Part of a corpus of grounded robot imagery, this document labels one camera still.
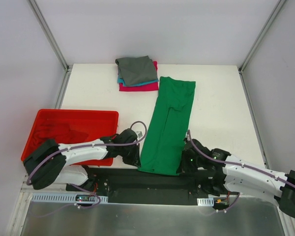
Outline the green t-shirt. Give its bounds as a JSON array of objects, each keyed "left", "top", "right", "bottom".
[{"left": 138, "top": 77, "right": 196, "bottom": 176}]

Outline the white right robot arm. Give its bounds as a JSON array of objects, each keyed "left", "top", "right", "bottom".
[{"left": 177, "top": 138, "right": 295, "bottom": 219}]

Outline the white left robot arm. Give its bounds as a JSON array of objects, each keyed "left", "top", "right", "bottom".
[{"left": 23, "top": 128, "right": 145, "bottom": 192}]

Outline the red plastic bin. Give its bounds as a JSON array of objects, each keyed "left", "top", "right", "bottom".
[{"left": 21, "top": 109, "right": 118, "bottom": 166}]

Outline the folded pink t-shirt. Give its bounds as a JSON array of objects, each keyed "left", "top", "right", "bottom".
[{"left": 118, "top": 61, "right": 158, "bottom": 92}]

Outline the red t-shirt in bin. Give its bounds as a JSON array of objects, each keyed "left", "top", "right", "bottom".
[{"left": 30, "top": 121, "right": 89, "bottom": 148}]

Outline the folded teal t-shirt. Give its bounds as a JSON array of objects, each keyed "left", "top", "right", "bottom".
[{"left": 117, "top": 75, "right": 159, "bottom": 87}]

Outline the folded grey t-shirt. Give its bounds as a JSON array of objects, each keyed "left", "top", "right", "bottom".
[{"left": 115, "top": 56, "right": 158, "bottom": 87}]

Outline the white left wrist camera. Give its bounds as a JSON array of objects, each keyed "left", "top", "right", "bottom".
[{"left": 135, "top": 131, "right": 143, "bottom": 139}]

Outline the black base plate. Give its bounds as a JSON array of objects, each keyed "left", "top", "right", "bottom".
[{"left": 66, "top": 168, "right": 213, "bottom": 206}]

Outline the right white cable duct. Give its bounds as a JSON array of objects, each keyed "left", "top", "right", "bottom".
[{"left": 197, "top": 197, "right": 214, "bottom": 207}]

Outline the white cable duct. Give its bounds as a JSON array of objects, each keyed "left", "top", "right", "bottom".
[
  {"left": 31, "top": 193, "right": 108, "bottom": 204},
  {"left": 197, "top": 197, "right": 214, "bottom": 207}
]

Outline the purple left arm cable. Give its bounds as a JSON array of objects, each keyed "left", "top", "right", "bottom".
[{"left": 27, "top": 120, "right": 148, "bottom": 218}]

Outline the aluminium front rail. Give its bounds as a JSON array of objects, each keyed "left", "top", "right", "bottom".
[{"left": 21, "top": 174, "right": 66, "bottom": 193}]

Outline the left white cable duct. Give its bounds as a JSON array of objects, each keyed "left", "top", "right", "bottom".
[{"left": 31, "top": 193, "right": 108, "bottom": 204}]

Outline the left aluminium frame post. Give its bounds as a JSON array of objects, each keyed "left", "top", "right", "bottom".
[{"left": 27, "top": 0, "right": 70, "bottom": 72}]

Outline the aluminium frame post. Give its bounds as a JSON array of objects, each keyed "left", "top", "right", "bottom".
[
  {"left": 237, "top": 0, "right": 288, "bottom": 74},
  {"left": 27, "top": 0, "right": 70, "bottom": 72}
]

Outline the right aluminium frame post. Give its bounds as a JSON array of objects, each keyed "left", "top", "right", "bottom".
[{"left": 237, "top": 0, "right": 288, "bottom": 74}]

